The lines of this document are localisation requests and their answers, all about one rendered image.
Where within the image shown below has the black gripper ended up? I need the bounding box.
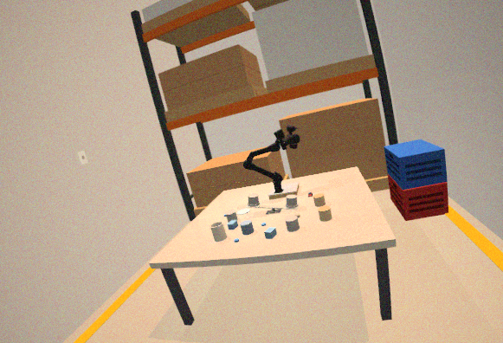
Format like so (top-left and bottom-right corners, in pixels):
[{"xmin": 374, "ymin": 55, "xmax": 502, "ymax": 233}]
[{"xmin": 285, "ymin": 126, "xmax": 298, "ymax": 149}]

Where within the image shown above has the light blue block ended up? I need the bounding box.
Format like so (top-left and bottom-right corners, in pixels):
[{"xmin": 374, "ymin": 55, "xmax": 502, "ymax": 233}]
[
  {"xmin": 264, "ymin": 227, "xmax": 278, "ymax": 239},
  {"xmin": 227, "ymin": 220, "xmax": 238, "ymax": 230}
]

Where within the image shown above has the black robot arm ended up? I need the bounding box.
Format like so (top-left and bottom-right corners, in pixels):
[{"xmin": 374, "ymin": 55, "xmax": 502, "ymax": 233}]
[{"xmin": 243, "ymin": 128, "xmax": 300, "ymax": 193}]

